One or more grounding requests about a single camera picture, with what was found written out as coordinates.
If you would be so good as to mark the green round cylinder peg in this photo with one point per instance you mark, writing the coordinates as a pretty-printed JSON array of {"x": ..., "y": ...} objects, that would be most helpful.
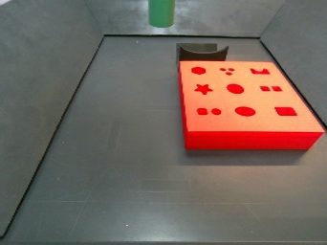
[{"x": 160, "y": 13}]

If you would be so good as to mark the red shape sorter box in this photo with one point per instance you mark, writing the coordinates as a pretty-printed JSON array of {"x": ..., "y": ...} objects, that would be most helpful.
[{"x": 239, "y": 105}]

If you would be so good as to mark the black curved cradle block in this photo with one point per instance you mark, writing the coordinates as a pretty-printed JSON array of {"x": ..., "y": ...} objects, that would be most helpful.
[{"x": 200, "y": 51}]

